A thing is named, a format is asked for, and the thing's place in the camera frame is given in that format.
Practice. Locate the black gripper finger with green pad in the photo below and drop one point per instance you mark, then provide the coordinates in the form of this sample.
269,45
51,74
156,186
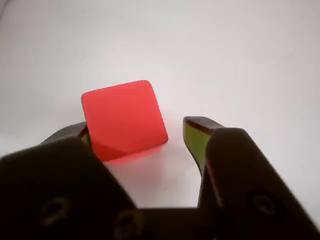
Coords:
245,175
50,185

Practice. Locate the red lego block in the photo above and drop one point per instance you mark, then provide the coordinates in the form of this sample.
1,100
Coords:
125,117

